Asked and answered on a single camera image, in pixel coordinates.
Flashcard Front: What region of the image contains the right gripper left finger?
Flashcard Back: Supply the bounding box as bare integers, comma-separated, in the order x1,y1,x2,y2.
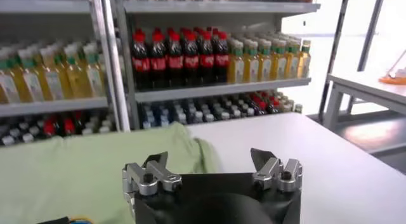
121,151,183,211

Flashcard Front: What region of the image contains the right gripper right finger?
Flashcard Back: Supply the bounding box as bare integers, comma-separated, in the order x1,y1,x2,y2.
250,147,303,193

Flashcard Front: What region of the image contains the light green polo shirt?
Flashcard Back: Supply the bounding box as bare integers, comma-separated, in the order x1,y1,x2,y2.
0,122,223,224

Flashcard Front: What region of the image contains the blue water bottle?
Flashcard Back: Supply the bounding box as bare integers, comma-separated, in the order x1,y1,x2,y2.
157,105,172,128
141,106,157,129

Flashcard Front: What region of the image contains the grey shelf unit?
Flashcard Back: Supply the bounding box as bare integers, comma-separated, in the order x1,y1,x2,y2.
0,0,131,147
109,0,321,131

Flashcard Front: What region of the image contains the red cap cola bottle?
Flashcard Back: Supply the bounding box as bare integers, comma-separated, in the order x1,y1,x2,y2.
182,31,200,86
213,30,230,83
131,30,151,91
150,30,167,89
62,117,76,136
199,30,215,85
43,117,57,138
166,31,184,88

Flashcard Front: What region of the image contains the yellow drink bottle green label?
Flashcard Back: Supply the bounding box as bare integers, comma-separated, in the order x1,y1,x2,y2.
82,43,105,98
271,39,286,81
284,39,300,79
0,52,22,105
62,44,86,99
39,47,66,101
243,41,259,83
297,39,311,79
257,40,273,82
227,41,244,84
17,49,45,102

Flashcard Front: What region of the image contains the orange flat object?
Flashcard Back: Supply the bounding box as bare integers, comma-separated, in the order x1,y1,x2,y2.
379,73,406,86

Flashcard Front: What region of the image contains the yellow blue wire bundle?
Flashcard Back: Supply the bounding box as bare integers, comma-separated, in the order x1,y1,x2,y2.
68,216,95,224

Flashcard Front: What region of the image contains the white frame side table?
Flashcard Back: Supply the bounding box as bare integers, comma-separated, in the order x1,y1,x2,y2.
318,69,406,156

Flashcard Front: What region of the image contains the thin dark frame pole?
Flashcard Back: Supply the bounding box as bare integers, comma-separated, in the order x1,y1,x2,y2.
318,0,352,122

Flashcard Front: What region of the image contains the grey frame pole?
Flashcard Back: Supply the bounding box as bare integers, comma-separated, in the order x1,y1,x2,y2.
357,0,388,72

